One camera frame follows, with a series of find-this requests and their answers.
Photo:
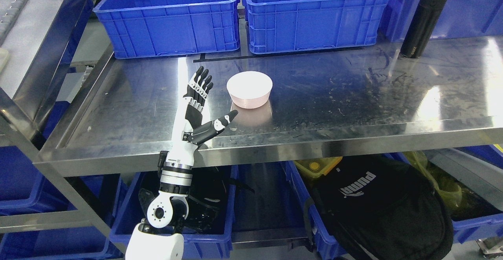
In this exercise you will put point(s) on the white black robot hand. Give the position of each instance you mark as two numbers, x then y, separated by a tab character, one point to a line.
195	133

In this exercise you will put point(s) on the pink plastic bowl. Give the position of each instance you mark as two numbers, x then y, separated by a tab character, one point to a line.
249	89

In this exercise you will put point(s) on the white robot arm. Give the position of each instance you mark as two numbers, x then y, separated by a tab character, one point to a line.
159	235

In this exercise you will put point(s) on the steel shelf rack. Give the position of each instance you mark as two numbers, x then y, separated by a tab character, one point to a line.
37	33

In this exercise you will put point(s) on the blue plastic crate middle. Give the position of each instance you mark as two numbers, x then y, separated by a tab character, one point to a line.
280	26

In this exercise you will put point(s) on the black helmet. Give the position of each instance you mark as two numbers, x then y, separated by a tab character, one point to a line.
207	200

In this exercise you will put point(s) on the blue lower bin with helmet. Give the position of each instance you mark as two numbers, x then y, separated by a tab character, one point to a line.
196	246

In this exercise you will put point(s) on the yellow lid container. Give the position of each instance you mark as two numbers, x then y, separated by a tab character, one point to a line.
316	168

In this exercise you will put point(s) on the blue plastic crate left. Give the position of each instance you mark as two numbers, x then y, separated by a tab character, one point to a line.
150	28

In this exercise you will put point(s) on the black puma backpack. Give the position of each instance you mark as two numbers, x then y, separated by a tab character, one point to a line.
378	208

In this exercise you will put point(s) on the cream plastic tray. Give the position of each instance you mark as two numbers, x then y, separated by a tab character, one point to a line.
4	58

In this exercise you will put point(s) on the black thermos bottle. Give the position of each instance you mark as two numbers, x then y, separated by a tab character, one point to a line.
421	27

